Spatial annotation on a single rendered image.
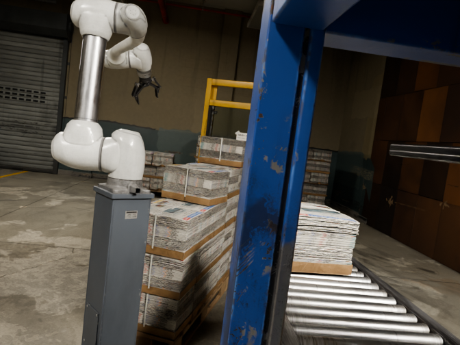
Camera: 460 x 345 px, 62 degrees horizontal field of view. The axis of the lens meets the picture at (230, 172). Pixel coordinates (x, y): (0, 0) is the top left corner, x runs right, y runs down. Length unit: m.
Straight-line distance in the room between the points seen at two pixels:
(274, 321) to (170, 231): 1.61
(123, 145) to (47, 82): 8.03
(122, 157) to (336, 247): 0.97
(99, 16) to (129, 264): 1.10
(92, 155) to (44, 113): 7.96
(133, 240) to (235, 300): 1.27
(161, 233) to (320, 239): 0.96
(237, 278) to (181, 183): 2.10
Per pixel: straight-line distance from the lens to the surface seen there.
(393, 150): 0.59
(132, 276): 1.87
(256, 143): 0.53
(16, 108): 9.90
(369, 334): 1.25
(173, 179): 2.67
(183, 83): 9.22
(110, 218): 1.74
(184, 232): 2.14
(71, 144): 1.78
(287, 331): 1.13
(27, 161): 9.84
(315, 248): 1.59
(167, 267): 2.22
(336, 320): 1.27
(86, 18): 1.89
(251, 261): 0.56
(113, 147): 1.75
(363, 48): 0.64
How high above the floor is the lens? 1.29
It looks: 5 degrees down
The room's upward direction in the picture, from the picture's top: 7 degrees clockwise
